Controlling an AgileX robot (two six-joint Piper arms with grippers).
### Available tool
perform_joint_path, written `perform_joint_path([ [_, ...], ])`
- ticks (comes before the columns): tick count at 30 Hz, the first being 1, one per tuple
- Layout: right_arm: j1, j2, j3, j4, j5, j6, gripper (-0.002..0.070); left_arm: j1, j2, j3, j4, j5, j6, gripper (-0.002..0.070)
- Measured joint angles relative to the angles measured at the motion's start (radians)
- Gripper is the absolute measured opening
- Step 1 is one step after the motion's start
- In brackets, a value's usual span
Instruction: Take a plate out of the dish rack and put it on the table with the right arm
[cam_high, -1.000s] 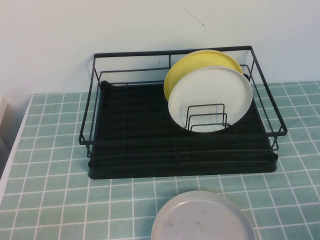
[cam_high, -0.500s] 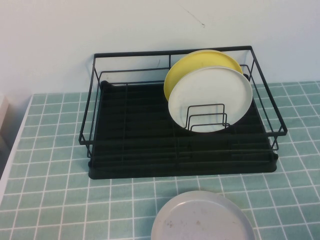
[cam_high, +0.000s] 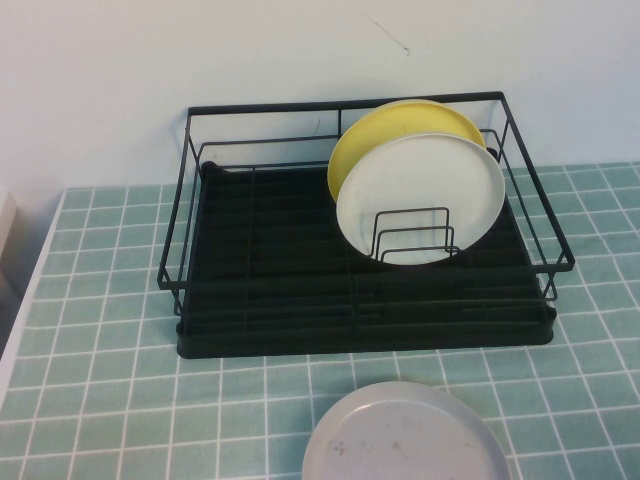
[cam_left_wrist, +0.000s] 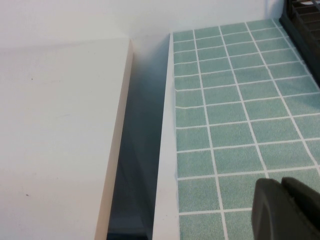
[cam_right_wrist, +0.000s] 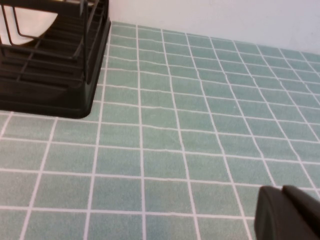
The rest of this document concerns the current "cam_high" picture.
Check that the white round plate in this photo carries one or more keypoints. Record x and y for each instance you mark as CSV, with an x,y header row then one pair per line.
x,y
425,185

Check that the green tile pattern table cover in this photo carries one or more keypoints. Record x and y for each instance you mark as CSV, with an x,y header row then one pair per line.
x,y
100,400

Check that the grey round plate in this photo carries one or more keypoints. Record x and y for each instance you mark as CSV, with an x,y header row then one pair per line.
x,y
400,440

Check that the yellow round plate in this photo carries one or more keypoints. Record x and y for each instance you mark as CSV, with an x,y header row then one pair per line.
x,y
380,135

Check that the black plastic drip tray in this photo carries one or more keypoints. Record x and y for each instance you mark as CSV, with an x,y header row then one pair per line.
x,y
280,345

